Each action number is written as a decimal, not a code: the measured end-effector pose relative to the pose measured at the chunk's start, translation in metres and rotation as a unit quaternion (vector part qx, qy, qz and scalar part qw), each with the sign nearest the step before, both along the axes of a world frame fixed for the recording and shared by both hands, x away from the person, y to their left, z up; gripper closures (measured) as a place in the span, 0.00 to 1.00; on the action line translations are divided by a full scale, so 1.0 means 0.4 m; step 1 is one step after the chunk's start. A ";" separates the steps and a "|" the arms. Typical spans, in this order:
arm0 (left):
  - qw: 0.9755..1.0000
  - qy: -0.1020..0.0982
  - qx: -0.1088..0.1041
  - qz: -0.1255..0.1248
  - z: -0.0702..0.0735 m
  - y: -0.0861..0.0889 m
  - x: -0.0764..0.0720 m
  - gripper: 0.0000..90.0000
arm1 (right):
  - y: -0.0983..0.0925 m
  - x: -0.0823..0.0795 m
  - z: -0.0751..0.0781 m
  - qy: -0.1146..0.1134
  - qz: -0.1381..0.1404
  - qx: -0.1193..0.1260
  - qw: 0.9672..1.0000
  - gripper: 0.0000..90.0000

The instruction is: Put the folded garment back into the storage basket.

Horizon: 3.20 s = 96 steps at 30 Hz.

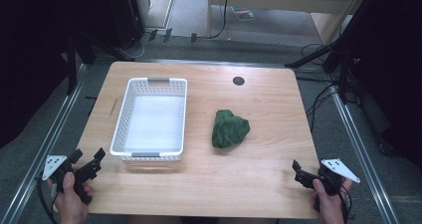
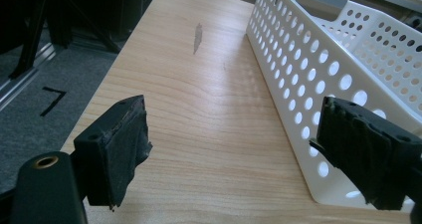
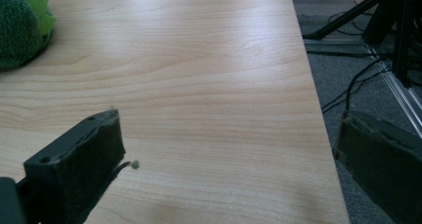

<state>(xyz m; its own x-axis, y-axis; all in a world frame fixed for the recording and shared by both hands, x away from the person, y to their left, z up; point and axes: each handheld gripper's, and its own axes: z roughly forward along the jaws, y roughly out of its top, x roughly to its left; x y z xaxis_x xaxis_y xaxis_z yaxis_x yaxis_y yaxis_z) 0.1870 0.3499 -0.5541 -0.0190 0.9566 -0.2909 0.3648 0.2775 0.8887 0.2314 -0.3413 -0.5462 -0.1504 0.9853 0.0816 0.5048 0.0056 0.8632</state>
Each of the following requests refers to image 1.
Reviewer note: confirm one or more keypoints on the person's right hand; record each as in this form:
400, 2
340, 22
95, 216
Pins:
328, 207

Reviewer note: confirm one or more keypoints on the black table grommet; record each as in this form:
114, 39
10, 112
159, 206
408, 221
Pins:
238, 81

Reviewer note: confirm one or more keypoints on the black metal stand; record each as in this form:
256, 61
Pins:
71, 64
335, 58

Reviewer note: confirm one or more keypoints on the book with red cover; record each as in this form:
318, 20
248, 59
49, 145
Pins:
243, 14

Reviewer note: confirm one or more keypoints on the green cloth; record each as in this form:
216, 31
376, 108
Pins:
229, 129

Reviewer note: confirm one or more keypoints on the dark curtain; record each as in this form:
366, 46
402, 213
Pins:
30, 51
394, 68

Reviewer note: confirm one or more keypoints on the person's left hand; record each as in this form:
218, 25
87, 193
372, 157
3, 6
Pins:
71, 207

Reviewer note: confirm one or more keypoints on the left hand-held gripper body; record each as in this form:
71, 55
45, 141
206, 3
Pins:
54, 166

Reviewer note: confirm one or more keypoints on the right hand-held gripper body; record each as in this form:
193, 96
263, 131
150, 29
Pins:
338, 169

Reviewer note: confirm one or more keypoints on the white plastic basket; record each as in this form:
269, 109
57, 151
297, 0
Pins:
151, 124

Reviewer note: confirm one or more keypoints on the black computer tower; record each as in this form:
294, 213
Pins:
126, 11

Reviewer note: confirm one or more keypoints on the metal floor rail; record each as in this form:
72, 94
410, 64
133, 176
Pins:
43, 144
361, 151

